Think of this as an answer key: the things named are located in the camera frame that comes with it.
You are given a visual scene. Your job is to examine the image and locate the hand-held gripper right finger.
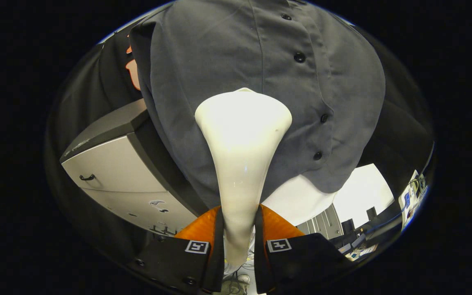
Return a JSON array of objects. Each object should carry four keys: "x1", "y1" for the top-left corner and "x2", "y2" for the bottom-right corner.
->
[{"x1": 254, "y1": 204, "x2": 353, "y2": 295}]

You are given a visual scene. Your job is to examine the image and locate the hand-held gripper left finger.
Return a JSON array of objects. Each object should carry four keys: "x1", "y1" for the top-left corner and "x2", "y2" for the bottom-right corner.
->
[{"x1": 127, "y1": 205, "x2": 225, "y2": 293}]

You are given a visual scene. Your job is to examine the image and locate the grey button shirt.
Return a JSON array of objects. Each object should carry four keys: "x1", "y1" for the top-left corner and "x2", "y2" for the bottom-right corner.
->
[{"x1": 129, "y1": 0, "x2": 386, "y2": 213}]

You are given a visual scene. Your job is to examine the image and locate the white mannequin torso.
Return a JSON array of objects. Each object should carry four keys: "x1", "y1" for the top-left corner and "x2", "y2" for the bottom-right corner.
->
[{"x1": 261, "y1": 174, "x2": 339, "y2": 226}]

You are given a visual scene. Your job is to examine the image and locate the grey drawer unit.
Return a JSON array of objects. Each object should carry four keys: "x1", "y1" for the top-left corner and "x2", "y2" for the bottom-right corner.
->
[{"x1": 297, "y1": 204, "x2": 343, "y2": 240}]

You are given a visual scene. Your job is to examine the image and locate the white table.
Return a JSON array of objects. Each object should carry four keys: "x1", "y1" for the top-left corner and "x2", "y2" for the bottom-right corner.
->
[{"x1": 332, "y1": 164, "x2": 395, "y2": 229}]

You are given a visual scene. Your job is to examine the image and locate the grey cabinet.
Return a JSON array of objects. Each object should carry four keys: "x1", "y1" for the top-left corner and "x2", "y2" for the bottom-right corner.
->
[{"x1": 60, "y1": 98, "x2": 208, "y2": 236}]

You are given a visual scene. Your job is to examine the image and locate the white shelf with small items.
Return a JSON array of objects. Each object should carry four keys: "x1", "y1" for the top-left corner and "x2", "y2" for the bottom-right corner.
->
[{"x1": 398, "y1": 169, "x2": 429, "y2": 230}]

